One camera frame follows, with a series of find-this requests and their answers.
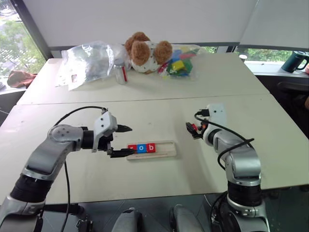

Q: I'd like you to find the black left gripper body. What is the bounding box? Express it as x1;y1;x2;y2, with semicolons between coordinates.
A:
97;131;115;156

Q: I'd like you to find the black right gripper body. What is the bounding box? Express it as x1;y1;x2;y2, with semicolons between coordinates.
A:
185;121;206;141

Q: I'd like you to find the light wooden letter tray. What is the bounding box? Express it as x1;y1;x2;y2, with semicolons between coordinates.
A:
126;140;178;161

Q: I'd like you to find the clear bag of colourful blocks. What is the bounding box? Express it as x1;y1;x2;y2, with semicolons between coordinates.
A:
156;43;203;82

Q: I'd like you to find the small clear bottle red label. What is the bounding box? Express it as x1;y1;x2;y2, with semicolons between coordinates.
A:
113;58;129;86

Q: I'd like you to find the green toy block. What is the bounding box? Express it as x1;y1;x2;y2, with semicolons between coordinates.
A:
183;59;194;73

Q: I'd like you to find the dark grey rounded shape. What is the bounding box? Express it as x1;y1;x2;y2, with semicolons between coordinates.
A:
112;208;143;232
169;204;206;232

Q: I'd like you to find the yellow toy block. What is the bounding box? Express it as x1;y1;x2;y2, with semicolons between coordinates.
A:
173;60;185;72

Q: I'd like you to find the large clear plastic bag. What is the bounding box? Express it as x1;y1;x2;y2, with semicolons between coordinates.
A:
55;40;132;91

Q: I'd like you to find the brown and white plush toy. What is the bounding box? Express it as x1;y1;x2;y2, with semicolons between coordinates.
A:
124;31;174;74

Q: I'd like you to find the black office chair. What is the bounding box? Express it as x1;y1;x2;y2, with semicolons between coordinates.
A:
277;81;309;140

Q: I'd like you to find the brown crumpled cloth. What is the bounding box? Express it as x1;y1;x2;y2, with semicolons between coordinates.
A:
7;70;37;88

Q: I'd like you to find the wide white roller blind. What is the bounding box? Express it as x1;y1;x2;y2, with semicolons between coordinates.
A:
22;0;257;48

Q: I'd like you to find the dark green mug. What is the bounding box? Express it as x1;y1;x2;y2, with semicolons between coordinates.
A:
281;50;309;73

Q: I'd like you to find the narrow white roller blind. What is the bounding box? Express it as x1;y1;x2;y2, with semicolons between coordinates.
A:
239;0;309;50

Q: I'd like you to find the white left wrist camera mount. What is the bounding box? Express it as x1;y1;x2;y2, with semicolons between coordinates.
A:
91;112;119;153

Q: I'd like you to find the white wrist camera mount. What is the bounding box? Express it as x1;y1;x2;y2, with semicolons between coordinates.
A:
91;112;119;153
202;103;227;145

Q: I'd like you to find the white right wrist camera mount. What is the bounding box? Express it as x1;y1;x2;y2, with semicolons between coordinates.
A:
202;103;227;145

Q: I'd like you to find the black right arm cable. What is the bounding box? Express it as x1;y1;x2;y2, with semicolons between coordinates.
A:
194;109;255;170

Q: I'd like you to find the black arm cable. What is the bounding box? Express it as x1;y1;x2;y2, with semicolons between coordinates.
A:
53;105;109;232
194;109;255;170

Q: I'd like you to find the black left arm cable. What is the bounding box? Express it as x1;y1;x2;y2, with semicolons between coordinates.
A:
53;105;109;232

